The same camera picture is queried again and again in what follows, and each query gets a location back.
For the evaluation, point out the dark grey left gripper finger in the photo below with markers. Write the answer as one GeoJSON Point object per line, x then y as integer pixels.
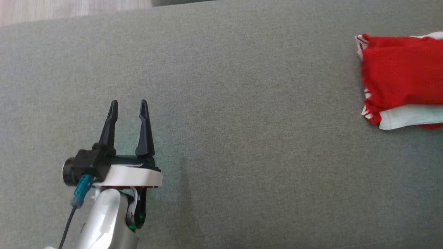
{"type": "Point", "coordinates": [145, 135]}
{"type": "Point", "coordinates": [109, 135]}

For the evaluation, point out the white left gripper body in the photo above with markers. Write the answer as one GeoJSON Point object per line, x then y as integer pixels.
{"type": "Point", "coordinates": [135, 176]}

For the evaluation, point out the red basketball jersey white sleeves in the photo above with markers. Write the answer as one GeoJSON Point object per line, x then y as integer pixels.
{"type": "Point", "coordinates": [398, 72]}

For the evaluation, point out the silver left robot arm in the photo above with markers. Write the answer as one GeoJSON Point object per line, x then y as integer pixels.
{"type": "Point", "coordinates": [104, 221]}

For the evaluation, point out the black left wrist cylinder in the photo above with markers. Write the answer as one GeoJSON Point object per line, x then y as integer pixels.
{"type": "Point", "coordinates": [68, 171]}

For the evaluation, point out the grey fabric sofa seat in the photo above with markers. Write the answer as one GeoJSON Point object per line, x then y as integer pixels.
{"type": "Point", "coordinates": [242, 121]}

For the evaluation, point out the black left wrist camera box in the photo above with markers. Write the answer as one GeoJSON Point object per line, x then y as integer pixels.
{"type": "Point", "coordinates": [90, 164]}

